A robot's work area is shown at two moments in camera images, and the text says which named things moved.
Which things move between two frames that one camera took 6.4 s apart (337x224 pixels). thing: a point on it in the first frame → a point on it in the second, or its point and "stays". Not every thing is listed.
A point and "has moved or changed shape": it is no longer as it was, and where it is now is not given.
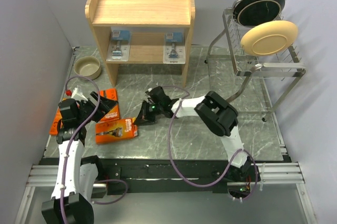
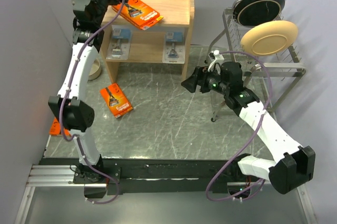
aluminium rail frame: (267, 173) stays
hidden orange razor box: (53, 130) stays
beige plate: (268, 38) stays
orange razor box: (111, 94) has moved or changed shape
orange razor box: (116, 130) → (138, 13)
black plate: (258, 7) stays
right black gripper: (144, 110) → (201, 74)
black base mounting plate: (145, 175) stays
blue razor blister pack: (174, 48) stays
